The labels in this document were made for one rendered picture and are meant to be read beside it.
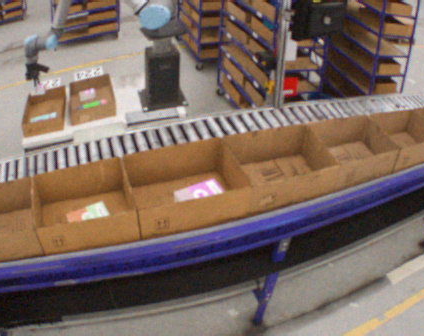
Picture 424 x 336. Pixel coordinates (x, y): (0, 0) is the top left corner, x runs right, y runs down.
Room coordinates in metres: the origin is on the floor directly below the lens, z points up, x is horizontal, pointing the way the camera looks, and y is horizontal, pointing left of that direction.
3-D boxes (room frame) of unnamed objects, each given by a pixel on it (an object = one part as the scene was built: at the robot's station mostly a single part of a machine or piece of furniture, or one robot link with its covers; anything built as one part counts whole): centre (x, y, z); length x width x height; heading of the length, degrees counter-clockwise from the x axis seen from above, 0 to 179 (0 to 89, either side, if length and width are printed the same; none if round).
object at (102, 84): (2.05, 0.74, 0.80); 0.38 x 0.28 x 0.10; 21
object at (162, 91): (2.12, 0.31, 0.91); 0.26 x 0.26 x 0.33; 19
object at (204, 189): (1.14, 0.03, 0.92); 0.16 x 0.11 x 0.07; 122
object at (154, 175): (1.15, 0.10, 0.96); 0.39 x 0.29 x 0.17; 112
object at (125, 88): (2.08, 0.72, 0.74); 1.00 x 0.58 x 0.03; 109
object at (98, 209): (0.97, 0.43, 0.92); 0.16 x 0.11 x 0.07; 123
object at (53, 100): (1.93, 1.03, 0.80); 0.38 x 0.28 x 0.10; 17
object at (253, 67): (2.85, -0.45, 0.59); 0.40 x 0.30 x 0.10; 20
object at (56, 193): (1.01, 0.46, 0.96); 0.39 x 0.29 x 0.17; 112
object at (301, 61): (2.85, -0.45, 0.79); 0.40 x 0.30 x 0.10; 23
